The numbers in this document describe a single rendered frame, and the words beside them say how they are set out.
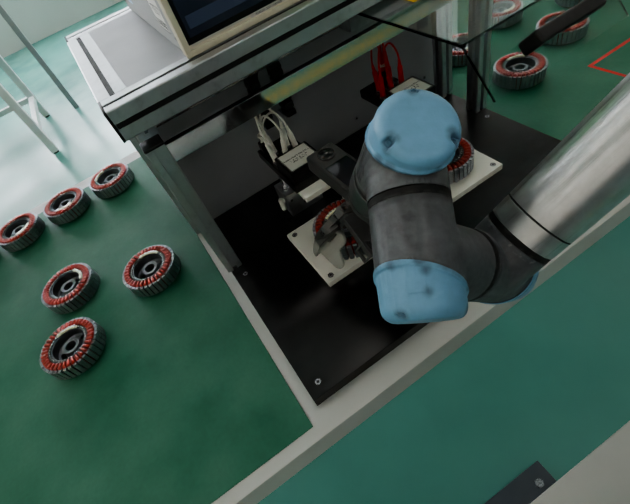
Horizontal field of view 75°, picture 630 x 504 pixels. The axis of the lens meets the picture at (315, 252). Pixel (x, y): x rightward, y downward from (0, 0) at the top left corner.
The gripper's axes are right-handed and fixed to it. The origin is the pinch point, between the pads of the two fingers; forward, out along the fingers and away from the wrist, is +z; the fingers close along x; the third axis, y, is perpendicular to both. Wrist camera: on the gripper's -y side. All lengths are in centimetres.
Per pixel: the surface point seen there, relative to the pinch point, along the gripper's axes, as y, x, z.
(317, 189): -8.1, -0.2, -0.5
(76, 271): -28, -46, 23
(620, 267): 53, 88, 65
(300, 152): -15.1, 1.1, -0.9
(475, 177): 5.0, 26.1, 2.9
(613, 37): -5, 83, 12
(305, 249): -2.2, -6.4, 7.4
